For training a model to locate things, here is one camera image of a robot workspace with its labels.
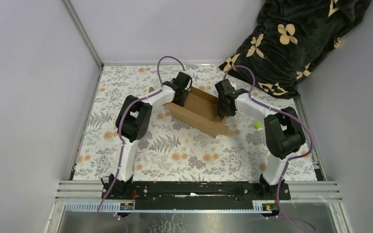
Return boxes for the small green object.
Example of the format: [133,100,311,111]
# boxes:
[253,121,263,130]

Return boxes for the aluminium frame rails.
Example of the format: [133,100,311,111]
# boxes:
[56,180,343,213]

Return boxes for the brown cardboard box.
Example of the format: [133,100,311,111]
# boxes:
[163,87,229,138]

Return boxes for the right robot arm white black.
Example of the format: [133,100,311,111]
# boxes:
[215,79,306,200]

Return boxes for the black floral blanket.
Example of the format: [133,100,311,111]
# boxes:
[220,0,370,99]

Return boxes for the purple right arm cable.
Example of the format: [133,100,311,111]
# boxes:
[222,65,318,233]

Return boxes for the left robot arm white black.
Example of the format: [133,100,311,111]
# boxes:
[106,72,193,200]

